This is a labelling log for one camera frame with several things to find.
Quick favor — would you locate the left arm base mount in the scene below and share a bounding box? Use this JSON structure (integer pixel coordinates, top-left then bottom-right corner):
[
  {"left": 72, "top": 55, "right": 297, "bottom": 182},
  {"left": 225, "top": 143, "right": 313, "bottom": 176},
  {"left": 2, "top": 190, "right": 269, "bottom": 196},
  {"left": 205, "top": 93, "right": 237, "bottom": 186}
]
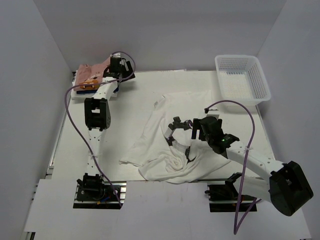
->
[{"left": 73, "top": 173, "right": 124, "bottom": 210}]

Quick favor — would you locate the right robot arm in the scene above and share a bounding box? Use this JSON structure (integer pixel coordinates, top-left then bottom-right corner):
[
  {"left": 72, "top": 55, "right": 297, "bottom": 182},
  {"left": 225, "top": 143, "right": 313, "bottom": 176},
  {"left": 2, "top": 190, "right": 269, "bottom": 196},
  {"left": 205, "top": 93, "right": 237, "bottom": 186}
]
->
[{"left": 191, "top": 115, "right": 314, "bottom": 217}]

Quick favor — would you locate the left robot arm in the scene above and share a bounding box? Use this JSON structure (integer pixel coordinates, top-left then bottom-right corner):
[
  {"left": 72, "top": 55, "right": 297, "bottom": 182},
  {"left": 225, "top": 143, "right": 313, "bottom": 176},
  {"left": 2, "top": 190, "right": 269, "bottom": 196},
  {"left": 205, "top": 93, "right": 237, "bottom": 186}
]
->
[{"left": 72, "top": 52, "right": 132, "bottom": 177}]

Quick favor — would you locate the pink folded t shirt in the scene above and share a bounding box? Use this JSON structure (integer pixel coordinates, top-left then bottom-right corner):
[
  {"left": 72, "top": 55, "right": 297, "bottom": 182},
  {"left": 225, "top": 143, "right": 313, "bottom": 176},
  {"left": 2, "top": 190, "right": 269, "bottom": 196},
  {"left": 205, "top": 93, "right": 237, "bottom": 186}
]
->
[{"left": 75, "top": 57, "right": 111, "bottom": 85}]

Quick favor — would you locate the white plastic basket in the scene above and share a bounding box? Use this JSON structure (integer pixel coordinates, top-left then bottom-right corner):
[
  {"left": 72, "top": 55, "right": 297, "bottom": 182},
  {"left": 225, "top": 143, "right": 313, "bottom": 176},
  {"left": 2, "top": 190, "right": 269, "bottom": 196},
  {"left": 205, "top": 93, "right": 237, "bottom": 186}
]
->
[{"left": 214, "top": 54, "right": 271, "bottom": 107}]

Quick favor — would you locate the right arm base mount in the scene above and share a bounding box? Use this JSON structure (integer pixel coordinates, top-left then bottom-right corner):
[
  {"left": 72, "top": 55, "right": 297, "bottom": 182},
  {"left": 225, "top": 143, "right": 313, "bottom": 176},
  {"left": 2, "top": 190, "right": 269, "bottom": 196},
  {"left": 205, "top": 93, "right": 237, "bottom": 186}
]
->
[{"left": 204, "top": 172, "right": 242, "bottom": 213}]

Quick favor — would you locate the white printed t shirt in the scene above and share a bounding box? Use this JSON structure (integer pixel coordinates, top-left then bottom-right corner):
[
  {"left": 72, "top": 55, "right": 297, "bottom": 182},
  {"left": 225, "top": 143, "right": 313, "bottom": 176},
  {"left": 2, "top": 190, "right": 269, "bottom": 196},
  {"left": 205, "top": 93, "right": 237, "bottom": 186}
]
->
[{"left": 119, "top": 90, "right": 231, "bottom": 184}]

